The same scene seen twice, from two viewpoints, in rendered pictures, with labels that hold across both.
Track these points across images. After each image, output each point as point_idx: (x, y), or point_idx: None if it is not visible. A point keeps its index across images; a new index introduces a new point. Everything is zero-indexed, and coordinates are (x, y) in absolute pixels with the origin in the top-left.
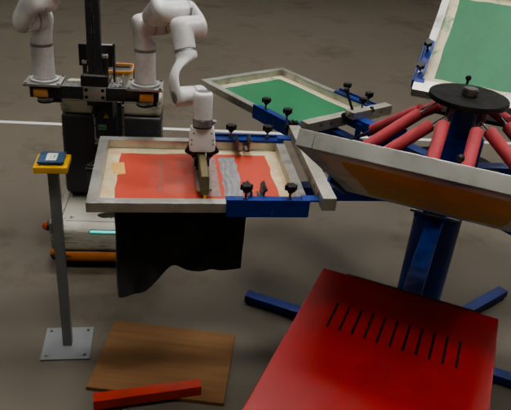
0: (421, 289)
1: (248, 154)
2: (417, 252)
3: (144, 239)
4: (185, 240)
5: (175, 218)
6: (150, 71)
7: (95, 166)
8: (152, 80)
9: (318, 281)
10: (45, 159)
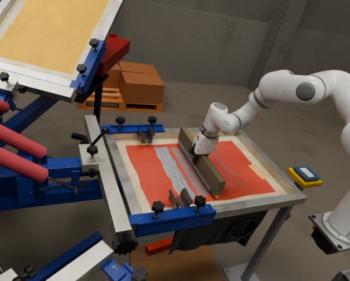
0: (38, 97)
1: (168, 208)
2: (24, 116)
3: None
4: None
5: None
6: (338, 204)
7: (266, 156)
8: (331, 214)
9: (106, 59)
10: (305, 168)
